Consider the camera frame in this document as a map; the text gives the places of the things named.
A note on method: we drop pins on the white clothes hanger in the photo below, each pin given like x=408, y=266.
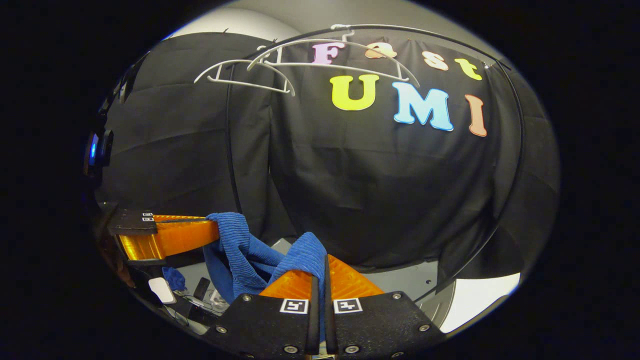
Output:
x=240, y=63
x=350, y=45

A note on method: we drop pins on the small black device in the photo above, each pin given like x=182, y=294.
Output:
x=201, y=289

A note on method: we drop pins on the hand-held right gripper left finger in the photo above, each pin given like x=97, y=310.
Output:
x=313, y=325

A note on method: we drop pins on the small white device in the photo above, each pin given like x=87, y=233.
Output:
x=162, y=291

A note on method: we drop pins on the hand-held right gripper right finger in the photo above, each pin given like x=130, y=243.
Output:
x=330, y=325

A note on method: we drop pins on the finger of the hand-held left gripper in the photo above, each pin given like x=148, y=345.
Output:
x=175, y=240
x=130, y=213

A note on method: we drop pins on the black clothes rack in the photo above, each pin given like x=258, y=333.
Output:
x=230, y=150

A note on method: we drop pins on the black backdrop cloth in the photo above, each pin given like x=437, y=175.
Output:
x=350, y=200

